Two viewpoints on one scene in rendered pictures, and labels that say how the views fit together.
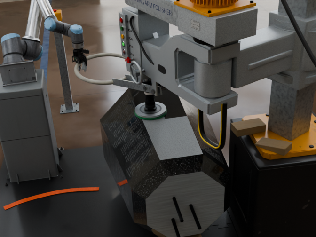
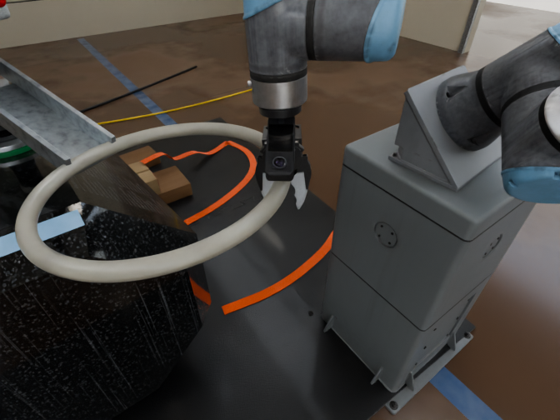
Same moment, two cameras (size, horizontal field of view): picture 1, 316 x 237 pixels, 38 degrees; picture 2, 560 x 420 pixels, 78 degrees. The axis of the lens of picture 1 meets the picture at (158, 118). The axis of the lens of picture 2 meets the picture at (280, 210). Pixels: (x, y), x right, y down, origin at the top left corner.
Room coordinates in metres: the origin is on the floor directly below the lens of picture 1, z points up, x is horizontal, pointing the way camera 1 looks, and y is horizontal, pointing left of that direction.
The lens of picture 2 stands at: (3.87, 0.34, 1.33)
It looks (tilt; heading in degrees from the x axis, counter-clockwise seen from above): 40 degrees down; 153
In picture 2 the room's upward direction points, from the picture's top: straight up
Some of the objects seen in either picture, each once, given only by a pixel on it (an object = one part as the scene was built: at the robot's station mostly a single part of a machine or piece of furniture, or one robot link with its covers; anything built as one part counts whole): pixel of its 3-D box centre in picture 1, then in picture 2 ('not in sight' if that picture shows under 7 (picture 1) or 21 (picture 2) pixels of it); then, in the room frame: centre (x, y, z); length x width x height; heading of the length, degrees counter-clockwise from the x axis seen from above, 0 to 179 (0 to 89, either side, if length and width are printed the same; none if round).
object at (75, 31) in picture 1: (76, 34); (277, 30); (3.37, 0.59, 1.20); 0.10 x 0.09 x 0.12; 48
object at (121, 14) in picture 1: (124, 35); not in sight; (2.74, 0.18, 1.39); 0.08 x 0.03 x 0.28; 31
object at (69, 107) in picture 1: (62, 62); not in sight; (4.44, 0.96, 0.54); 0.20 x 0.20 x 1.09; 7
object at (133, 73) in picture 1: (141, 71); not in sight; (2.57, 0.09, 1.22); 0.15 x 0.10 x 0.15; 31
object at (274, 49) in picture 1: (274, 49); not in sight; (2.42, -0.67, 1.39); 0.74 x 0.34 x 0.25; 123
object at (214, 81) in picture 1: (212, 73); not in sight; (2.17, -0.29, 1.37); 0.19 x 0.19 x 0.20
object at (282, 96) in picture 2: (78, 44); (277, 89); (3.37, 0.59, 1.12); 0.10 x 0.09 x 0.05; 62
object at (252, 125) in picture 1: (248, 127); not in sight; (2.54, -0.58, 0.81); 0.20 x 0.10 x 0.05; 105
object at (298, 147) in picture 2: (78, 54); (282, 134); (3.37, 0.59, 1.03); 0.09 x 0.08 x 0.12; 152
